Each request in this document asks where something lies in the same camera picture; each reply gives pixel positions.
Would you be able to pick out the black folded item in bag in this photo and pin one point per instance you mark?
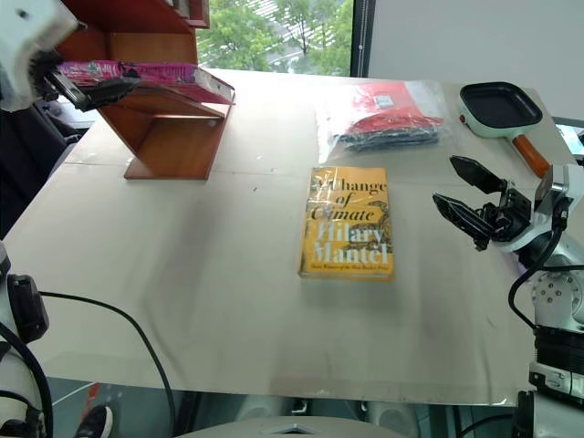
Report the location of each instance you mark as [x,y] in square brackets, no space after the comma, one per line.
[392,137]

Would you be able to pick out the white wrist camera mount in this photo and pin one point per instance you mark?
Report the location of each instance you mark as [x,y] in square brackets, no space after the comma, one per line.
[543,226]
[27,27]

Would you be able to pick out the pink paperback book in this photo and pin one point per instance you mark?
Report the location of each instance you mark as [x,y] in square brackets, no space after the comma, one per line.
[164,73]

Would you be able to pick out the mint green electric frying pan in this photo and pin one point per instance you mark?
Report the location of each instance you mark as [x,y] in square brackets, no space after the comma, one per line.
[497,107]

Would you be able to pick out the black and white sneaker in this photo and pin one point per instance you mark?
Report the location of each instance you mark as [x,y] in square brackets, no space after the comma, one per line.
[96,422]

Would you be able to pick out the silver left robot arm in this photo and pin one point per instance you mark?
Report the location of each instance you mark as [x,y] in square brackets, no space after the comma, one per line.
[27,310]

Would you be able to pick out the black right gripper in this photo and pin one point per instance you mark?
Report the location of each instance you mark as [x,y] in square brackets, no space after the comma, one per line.
[513,214]

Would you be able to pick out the black window frame post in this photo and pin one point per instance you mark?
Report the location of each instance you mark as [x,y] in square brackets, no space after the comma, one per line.
[362,36]

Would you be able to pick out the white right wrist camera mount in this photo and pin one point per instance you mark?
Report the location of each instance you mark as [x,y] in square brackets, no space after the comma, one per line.
[543,226]

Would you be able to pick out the clear plastic bag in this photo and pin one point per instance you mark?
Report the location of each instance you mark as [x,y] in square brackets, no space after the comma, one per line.
[388,123]

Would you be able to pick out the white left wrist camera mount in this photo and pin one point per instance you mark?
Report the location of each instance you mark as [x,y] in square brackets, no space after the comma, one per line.
[27,27]

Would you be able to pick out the red packet in bag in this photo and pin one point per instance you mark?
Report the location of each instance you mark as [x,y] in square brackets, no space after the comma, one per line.
[388,102]

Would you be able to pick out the reddish wooden bookshelf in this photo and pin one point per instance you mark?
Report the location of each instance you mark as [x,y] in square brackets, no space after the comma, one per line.
[178,141]

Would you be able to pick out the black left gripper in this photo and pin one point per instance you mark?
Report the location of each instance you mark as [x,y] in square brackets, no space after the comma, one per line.
[43,64]

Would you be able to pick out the yellow paperback book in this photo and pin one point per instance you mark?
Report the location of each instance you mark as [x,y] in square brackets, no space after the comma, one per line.
[347,223]

